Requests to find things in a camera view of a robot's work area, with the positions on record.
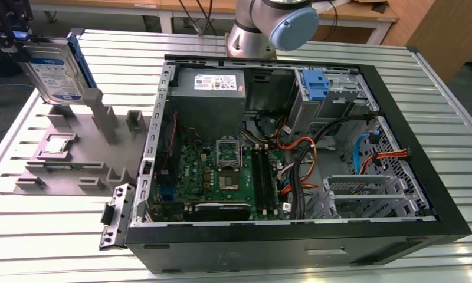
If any grey parts rack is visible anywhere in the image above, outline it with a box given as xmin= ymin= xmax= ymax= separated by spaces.
xmin=15 ymin=89 xmax=155 ymax=197

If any metal disk bay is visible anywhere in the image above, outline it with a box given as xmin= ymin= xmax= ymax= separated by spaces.
xmin=306 ymin=173 xmax=436 ymax=221

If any thin locking lever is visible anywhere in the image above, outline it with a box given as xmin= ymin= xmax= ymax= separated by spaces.
xmin=238 ymin=138 xmax=246 ymax=172

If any black RAM slot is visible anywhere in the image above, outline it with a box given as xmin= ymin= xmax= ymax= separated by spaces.
xmin=262 ymin=143 xmax=282 ymax=215
xmin=251 ymin=143 xmax=271 ymax=215

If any blue data wire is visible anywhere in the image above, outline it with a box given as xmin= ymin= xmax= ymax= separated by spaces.
xmin=352 ymin=131 xmax=382 ymax=175

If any black cable bundle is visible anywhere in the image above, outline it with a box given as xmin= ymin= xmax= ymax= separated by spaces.
xmin=290 ymin=113 xmax=383 ymax=221

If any metal optical drive cage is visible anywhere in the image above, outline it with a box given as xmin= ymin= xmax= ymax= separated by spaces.
xmin=290 ymin=68 xmax=375 ymax=138

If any silver CPU chip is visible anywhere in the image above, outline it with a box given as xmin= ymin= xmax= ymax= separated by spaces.
xmin=47 ymin=138 xmax=71 ymax=154

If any square brown base plate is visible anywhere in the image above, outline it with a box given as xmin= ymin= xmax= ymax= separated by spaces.
xmin=223 ymin=31 xmax=279 ymax=60

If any black graphics card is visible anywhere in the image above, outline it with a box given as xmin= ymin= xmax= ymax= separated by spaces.
xmin=183 ymin=202 xmax=252 ymax=222

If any black office chair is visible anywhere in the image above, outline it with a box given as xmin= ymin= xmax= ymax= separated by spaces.
xmin=0 ymin=44 xmax=27 ymax=78

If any hard disk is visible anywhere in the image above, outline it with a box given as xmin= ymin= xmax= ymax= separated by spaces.
xmin=17 ymin=32 xmax=100 ymax=106

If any blue plastic drive latch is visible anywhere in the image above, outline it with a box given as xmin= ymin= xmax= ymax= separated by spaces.
xmin=303 ymin=69 xmax=331 ymax=101

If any light grey floor cable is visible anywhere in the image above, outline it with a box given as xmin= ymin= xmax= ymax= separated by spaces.
xmin=0 ymin=83 xmax=37 ymax=93

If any thin red wire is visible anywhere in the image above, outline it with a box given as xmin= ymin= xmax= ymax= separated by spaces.
xmin=156 ymin=113 xmax=179 ymax=178

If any wooden desk white frame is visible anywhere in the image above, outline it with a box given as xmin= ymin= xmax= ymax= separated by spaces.
xmin=33 ymin=0 xmax=400 ymax=45

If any orange red wire bundle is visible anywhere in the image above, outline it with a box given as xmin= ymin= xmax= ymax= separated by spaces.
xmin=275 ymin=136 xmax=320 ymax=196

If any orange power wire black plug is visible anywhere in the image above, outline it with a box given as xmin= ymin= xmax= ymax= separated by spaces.
xmin=360 ymin=148 xmax=414 ymax=175

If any grey hinged card bracket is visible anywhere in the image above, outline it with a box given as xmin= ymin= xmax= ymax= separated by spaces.
xmin=99 ymin=182 xmax=137 ymax=252

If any green RAM stick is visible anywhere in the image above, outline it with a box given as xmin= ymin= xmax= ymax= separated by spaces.
xmin=43 ymin=163 xmax=91 ymax=172

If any grey power supply unit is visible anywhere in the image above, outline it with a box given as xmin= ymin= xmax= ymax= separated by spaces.
xmin=168 ymin=69 xmax=248 ymax=141

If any black open PC case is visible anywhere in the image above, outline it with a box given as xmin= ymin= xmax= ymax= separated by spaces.
xmin=124 ymin=54 xmax=472 ymax=274

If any green motherboard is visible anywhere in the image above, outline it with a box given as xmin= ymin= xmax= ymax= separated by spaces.
xmin=148 ymin=136 xmax=292 ymax=222

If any metal socket cover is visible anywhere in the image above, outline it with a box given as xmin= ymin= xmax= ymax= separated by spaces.
xmin=215 ymin=137 xmax=244 ymax=172

